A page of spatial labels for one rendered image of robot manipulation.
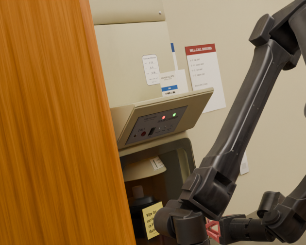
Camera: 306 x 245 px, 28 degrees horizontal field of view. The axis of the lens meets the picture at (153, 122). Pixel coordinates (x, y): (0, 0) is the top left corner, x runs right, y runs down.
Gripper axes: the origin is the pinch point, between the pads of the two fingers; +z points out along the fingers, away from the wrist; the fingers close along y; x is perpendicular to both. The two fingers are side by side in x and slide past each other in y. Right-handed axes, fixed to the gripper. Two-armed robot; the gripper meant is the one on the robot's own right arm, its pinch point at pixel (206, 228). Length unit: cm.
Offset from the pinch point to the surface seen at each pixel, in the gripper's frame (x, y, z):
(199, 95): -34.6, 5.7, -5.6
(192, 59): -58, -64, 49
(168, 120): -28.7, 13.9, -1.3
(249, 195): 0, -97, 49
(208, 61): -58, -75, 49
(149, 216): -5.3, 17.8, 4.0
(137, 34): -52, 15, 6
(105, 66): -43, 28, 6
